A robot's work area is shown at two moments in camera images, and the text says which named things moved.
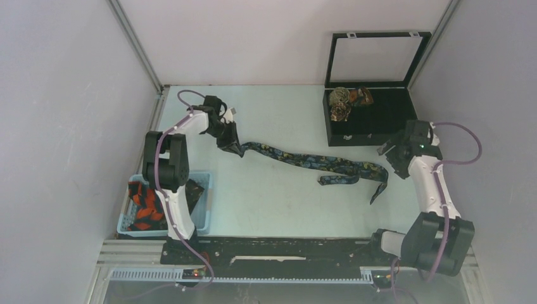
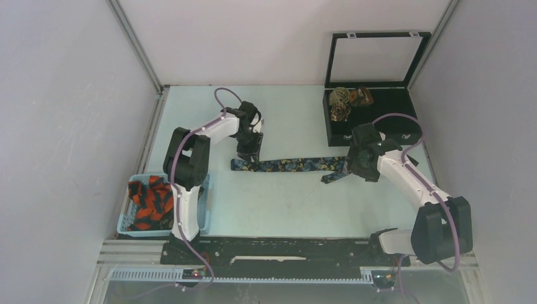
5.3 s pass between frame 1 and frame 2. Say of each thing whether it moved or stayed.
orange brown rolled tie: stayed
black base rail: stayed
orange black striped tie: stayed
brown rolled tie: stayed
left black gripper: moved
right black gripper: moved
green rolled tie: stayed
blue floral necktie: moved
